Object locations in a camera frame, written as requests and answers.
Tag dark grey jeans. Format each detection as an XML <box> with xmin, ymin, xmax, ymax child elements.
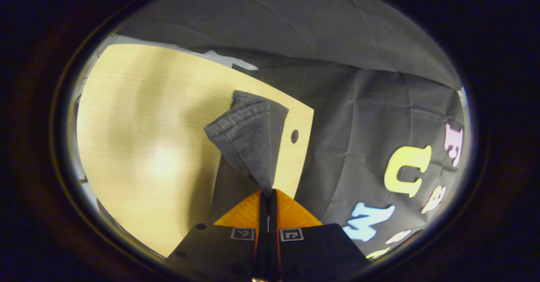
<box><xmin>204</xmin><ymin>90</ymin><xmax>290</xmax><ymax>226</ymax></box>

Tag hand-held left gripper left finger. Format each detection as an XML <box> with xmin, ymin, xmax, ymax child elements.
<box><xmin>167</xmin><ymin>189</ymin><xmax>270</xmax><ymax>282</ymax></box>

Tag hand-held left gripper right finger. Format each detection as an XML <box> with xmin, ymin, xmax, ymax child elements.
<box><xmin>270</xmin><ymin>188</ymin><xmax>372</xmax><ymax>282</ymax></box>

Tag black backdrop cloth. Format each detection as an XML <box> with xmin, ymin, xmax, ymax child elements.
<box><xmin>118</xmin><ymin>0</ymin><xmax>469</xmax><ymax>261</ymax></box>

